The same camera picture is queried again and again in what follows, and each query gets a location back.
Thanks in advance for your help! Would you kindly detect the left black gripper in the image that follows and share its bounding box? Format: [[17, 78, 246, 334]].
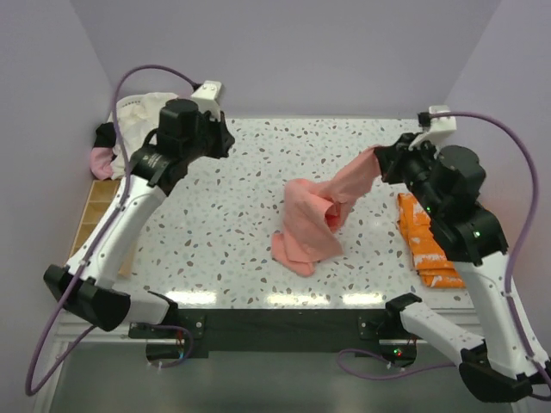
[[183, 109, 236, 163]]

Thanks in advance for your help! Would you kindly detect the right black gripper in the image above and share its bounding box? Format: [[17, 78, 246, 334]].
[[373, 131, 443, 215]]

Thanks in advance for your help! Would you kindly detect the salmon pink t-shirt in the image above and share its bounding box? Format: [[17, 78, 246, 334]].
[[271, 146, 381, 277]]

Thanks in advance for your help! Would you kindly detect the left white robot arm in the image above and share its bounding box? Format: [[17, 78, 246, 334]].
[[44, 99, 235, 337]]

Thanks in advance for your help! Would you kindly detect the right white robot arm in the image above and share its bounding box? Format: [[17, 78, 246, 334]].
[[374, 133, 550, 403]]

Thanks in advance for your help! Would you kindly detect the cream white garment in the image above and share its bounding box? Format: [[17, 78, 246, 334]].
[[117, 92, 178, 157]]

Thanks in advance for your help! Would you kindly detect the black garment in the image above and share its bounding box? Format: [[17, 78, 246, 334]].
[[93, 122, 117, 150]]

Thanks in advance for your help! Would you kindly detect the light pink garment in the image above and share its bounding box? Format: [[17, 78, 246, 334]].
[[90, 147, 113, 181]]

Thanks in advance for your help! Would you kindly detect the folded orange white t-shirt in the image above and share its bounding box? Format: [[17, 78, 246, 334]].
[[397, 193, 465, 288]]

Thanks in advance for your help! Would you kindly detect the wooden compartment tray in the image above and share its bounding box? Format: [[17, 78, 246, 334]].
[[69, 180, 120, 256]]

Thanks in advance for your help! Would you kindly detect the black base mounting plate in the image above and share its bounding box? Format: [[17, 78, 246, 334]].
[[128, 309, 418, 367]]

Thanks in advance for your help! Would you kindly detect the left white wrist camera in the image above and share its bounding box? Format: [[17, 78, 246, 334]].
[[190, 80, 224, 119]]

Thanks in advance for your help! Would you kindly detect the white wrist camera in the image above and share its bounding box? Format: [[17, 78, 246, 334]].
[[190, 80, 224, 119], [410, 105, 457, 149]]

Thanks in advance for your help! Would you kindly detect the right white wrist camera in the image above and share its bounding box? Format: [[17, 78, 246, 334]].
[[410, 105, 457, 149]]

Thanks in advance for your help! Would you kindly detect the aluminium frame rail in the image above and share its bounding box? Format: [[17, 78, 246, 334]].
[[32, 311, 130, 413]]

